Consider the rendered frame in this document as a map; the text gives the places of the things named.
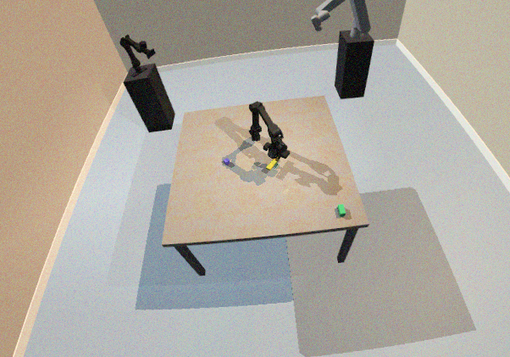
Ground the green block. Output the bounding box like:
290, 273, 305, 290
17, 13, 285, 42
338, 204, 346, 216

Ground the yellow bar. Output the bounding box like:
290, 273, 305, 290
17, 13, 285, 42
266, 158, 279, 170

